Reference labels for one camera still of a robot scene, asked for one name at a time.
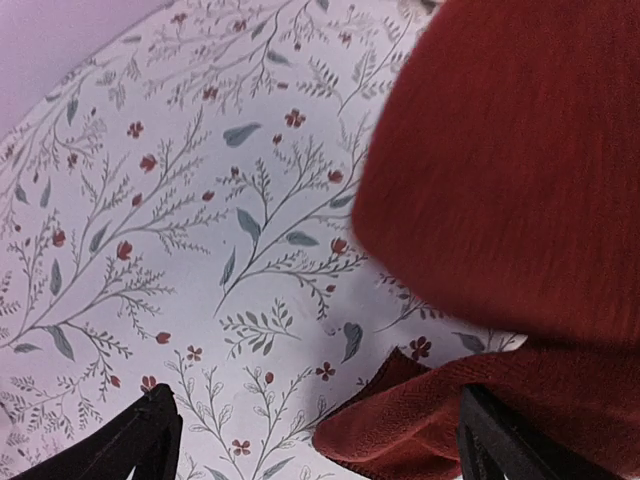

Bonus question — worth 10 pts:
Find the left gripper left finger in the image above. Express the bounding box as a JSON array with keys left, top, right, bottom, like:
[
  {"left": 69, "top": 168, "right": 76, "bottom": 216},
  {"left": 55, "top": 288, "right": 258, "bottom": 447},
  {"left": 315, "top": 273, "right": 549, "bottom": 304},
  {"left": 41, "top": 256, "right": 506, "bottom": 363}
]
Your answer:
[{"left": 16, "top": 384, "right": 183, "bottom": 480}]

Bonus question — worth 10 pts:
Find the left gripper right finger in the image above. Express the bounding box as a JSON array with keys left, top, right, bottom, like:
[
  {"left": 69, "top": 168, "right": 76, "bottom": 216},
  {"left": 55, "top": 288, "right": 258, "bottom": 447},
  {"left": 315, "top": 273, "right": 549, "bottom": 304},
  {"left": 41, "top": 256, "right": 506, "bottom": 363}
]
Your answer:
[{"left": 456, "top": 385, "right": 617, "bottom": 480}]

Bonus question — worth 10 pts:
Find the dark red towel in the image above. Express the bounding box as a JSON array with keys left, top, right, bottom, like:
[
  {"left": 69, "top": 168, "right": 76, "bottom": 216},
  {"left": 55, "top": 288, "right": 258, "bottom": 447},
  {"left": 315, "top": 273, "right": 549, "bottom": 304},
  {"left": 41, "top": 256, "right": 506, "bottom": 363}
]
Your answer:
[{"left": 312, "top": 1, "right": 639, "bottom": 479}]

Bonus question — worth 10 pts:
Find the floral patterned table mat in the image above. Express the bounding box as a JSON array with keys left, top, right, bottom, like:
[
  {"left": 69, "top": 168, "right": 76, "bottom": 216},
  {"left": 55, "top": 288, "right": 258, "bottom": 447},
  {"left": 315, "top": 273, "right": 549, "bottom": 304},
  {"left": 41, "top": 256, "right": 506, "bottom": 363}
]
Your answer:
[{"left": 1, "top": 1, "right": 523, "bottom": 479}]

